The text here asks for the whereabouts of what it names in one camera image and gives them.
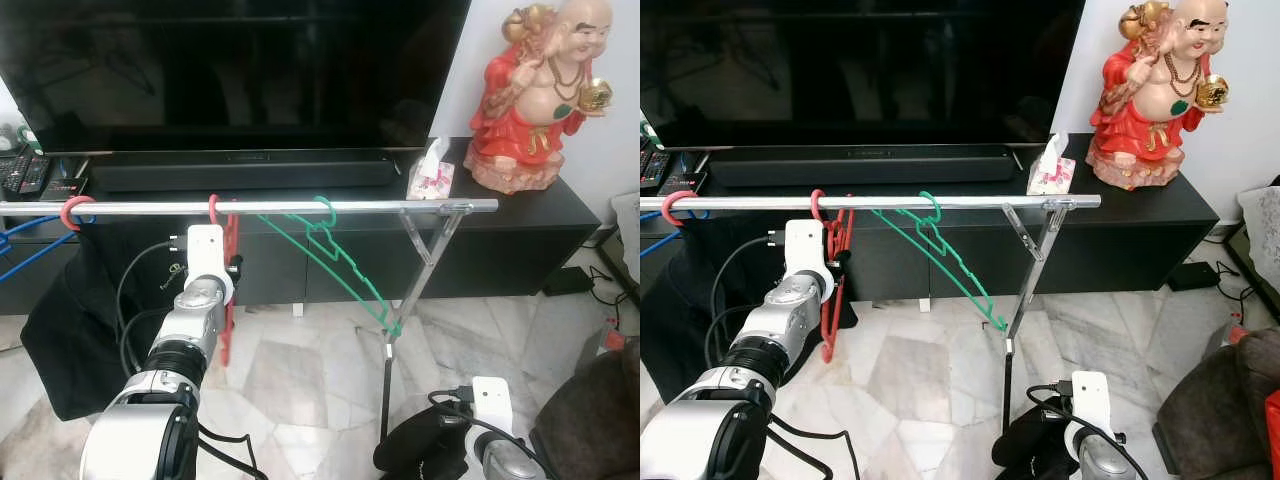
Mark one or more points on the floral tissue box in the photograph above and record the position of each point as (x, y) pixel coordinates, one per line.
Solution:
(1052, 178)
(430, 182)

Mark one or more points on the silver clothes rack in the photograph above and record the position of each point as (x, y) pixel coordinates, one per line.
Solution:
(150, 209)
(760, 203)

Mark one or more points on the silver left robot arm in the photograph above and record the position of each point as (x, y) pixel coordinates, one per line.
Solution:
(190, 330)
(790, 325)

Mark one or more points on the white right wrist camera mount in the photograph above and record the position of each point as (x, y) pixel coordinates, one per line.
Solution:
(490, 405)
(1090, 400)

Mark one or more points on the red laughing Buddha statue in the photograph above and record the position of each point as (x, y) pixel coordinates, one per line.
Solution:
(1140, 135)
(520, 140)

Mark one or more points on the blue plastic hanger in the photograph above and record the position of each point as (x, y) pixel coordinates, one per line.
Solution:
(655, 248)
(25, 268)

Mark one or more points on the red cushion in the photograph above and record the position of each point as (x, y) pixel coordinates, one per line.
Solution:
(1273, 435)

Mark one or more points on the red plastic hanger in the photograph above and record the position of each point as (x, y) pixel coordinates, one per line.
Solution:
(66, 213)
(231, 250)
(828, 335)
(667, 208)

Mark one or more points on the black soundbar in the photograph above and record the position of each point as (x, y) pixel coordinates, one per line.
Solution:
(240, 170)
(860, 166)

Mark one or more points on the green plastic hanger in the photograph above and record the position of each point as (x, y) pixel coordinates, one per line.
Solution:
(998, 318)
(393, 325)

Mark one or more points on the black garment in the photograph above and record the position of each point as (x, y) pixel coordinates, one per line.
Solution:
(80, 330)
(1030, 445)
(415, 450)
(680, 320)

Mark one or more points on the black TV cabinet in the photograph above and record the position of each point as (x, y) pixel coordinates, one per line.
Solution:
(1130, 235)
(520, 240)

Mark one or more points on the black flat television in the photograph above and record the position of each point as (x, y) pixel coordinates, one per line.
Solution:
(860, 70)
(230, 70)

